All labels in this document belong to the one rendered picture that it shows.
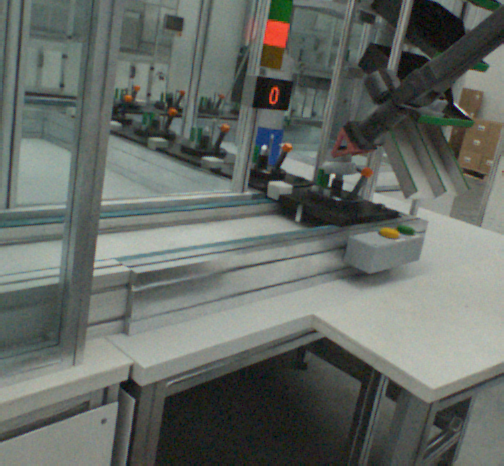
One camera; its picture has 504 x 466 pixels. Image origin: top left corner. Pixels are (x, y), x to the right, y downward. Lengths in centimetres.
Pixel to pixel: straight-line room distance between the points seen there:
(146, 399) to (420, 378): 41
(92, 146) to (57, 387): 30
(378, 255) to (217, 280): 39
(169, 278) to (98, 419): 22
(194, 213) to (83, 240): 56
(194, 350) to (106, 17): 47
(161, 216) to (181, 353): 41
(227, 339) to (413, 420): 32
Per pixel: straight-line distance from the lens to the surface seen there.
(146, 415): 90
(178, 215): 124
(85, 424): 85
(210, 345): 90
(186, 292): 94
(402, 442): 104
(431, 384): 96
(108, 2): 70
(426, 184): 171
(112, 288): 87
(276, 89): 136
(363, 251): 122
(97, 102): 70
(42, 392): 78
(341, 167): 144
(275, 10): 135
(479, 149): 992
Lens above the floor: 129
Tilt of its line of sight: 15 degrees down
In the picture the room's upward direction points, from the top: 10 degrees clockwise
